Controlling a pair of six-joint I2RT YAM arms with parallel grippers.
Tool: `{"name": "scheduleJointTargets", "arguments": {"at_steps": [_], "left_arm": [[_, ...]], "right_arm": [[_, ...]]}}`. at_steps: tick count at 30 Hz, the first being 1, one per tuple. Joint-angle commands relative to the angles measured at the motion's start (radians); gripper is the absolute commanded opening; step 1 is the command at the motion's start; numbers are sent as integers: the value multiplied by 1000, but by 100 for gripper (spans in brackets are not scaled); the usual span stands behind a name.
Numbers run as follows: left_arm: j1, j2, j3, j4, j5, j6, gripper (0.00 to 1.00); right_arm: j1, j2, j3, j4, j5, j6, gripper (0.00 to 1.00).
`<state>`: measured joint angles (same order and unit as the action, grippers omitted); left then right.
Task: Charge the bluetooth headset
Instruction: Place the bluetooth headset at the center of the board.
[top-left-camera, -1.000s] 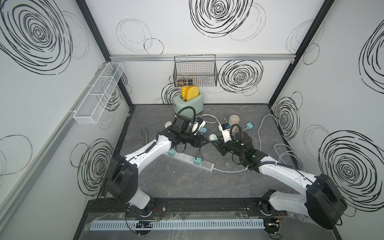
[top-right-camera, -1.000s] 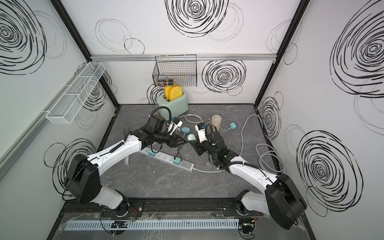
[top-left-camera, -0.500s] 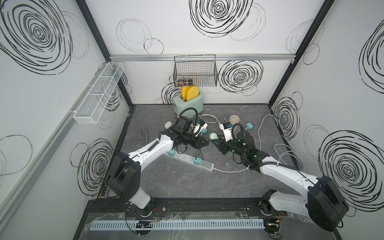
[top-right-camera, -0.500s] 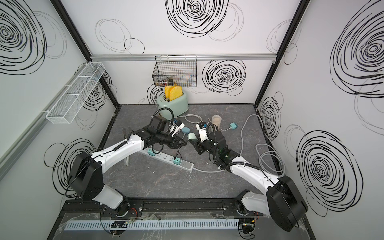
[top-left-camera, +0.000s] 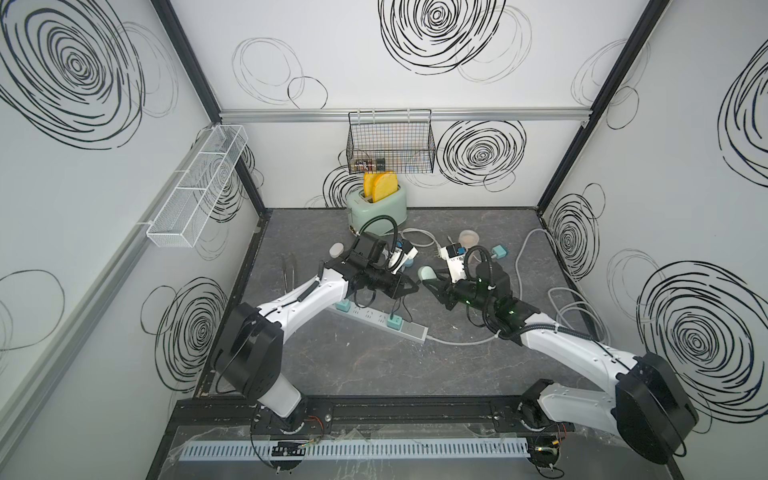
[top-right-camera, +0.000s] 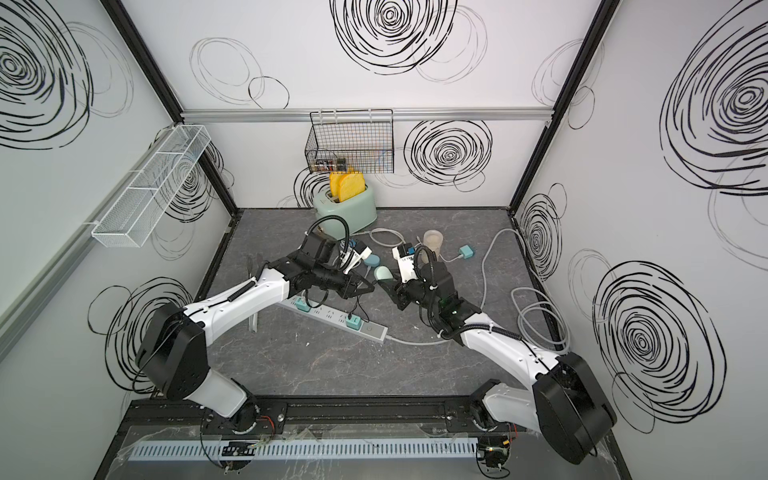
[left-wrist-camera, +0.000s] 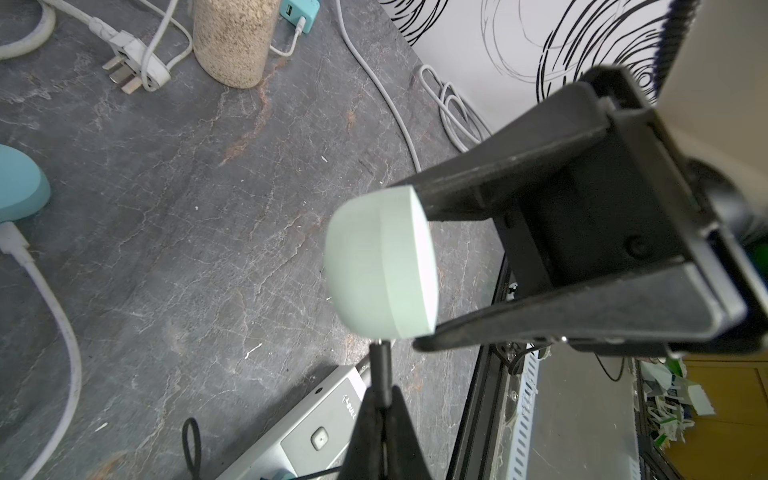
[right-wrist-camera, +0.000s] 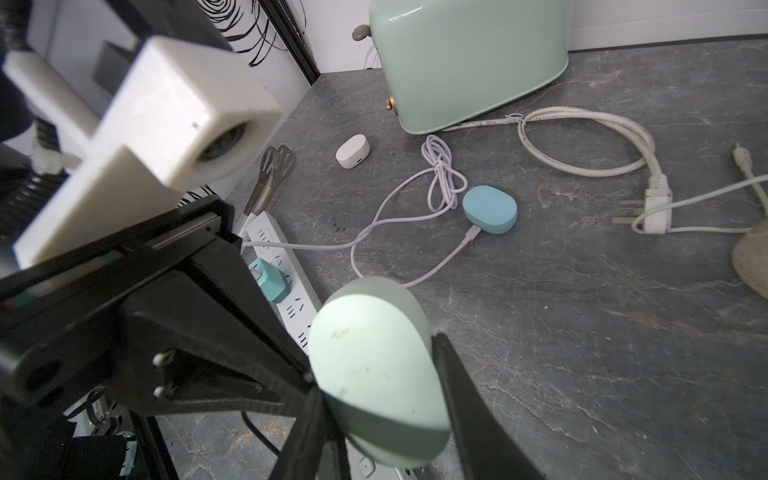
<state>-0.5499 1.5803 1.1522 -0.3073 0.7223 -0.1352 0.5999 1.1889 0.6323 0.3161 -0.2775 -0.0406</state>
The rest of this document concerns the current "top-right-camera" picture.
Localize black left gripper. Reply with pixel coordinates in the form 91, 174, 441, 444
314, 267, 377, 301

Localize black usb cable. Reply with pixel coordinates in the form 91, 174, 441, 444
347, 290, 376, 328

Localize blue earbud case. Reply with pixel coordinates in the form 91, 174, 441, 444
363, 254, 381, 268

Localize mint green earbud case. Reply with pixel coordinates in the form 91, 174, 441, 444
374, 266, 394, 282

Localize teal charger with black cable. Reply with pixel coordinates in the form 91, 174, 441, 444
345, 314, 363, 331

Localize teal charger with lilac cable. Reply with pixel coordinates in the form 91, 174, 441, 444
294, 298, 311, 313

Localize teal charger with white cable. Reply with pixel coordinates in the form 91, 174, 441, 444
459, 245, 475, 260

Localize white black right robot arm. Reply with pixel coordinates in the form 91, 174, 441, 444
374, 245, 617, 464

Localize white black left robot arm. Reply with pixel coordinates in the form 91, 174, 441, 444
135, 215, 374, 419

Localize clear plastic grain jar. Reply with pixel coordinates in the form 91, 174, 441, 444
422, 229, 444, 255

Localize white power strip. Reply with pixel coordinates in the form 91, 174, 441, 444
278, 296, 388, 344

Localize mint green toaster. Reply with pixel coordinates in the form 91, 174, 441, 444
313, 186, 377, 234

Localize yellow toast slices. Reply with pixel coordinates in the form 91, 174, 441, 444
329, 172, 366, 203

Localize metal kitchen tongs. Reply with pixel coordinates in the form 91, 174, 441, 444
246, 253, 263, 334

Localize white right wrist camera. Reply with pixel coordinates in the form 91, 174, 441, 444
392, 242, 417, 283

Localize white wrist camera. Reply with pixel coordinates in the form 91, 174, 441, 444
392, 242, 417, 283
341, 239, 373, 274

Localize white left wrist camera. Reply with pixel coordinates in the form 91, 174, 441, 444
341, 239, 373, 274

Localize white toaster power cord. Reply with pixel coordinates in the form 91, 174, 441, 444
356, 227, 409, 249

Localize grey power strip cord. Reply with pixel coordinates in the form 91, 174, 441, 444
383, 227, 571, 356

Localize black wire wall basket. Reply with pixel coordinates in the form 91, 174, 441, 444
304, 109, 395, 174

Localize white slotted cable duct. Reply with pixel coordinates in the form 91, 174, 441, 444
127, 438, 478, 462

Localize white wire wall shelf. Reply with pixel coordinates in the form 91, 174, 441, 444
91, 125, 211, 248

